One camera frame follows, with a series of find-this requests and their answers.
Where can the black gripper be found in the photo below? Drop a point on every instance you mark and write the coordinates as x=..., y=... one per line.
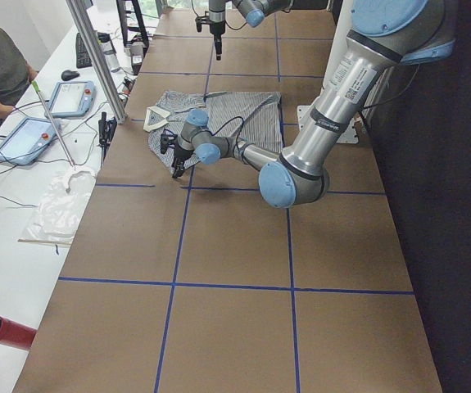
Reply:
x=180, y=155
x=217, y=28

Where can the blue white striped polo shirt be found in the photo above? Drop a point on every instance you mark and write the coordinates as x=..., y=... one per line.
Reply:
x=253, y=116

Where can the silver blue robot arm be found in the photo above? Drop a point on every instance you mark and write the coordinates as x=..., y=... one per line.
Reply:
x=253, y=13
x=382, y=34

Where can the black tool on table edge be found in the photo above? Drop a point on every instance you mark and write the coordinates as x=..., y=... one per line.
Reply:
x=106, y=129

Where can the black ladder stand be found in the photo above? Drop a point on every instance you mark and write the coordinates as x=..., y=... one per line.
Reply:
x=132, y=25

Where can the grabber stick with white hook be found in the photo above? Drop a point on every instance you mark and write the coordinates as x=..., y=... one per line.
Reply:
x=74, y=168

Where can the water bottle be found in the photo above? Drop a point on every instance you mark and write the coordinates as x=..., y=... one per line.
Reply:
x=108, y=51

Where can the far blue teach pendant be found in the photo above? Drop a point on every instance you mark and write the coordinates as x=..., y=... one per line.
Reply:
x=72, y=99

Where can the blue teach pendant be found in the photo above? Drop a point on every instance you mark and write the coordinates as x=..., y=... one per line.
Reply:
x=72, y=99
x=27, y=141

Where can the clear plastic bag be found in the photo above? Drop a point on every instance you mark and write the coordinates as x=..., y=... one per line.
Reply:
x=58, y=214

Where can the black keyboard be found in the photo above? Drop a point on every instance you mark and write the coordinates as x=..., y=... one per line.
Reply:
x=82, y=57

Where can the black computer mouse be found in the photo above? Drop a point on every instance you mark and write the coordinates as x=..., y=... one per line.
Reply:
x=68, y=75

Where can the near blue teach pendant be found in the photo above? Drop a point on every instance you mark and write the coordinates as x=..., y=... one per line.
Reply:
x=27, y=141

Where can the wooden stick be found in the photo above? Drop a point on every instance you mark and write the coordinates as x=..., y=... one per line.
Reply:
x=44, y=242

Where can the red cylinder tube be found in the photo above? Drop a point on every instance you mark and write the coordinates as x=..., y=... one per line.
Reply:
x=16, y=335

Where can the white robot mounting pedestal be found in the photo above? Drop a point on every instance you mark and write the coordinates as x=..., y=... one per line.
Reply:
x=347, y=133

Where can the aluminium frame post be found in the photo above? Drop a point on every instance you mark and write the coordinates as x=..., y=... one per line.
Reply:
x=89, y=37

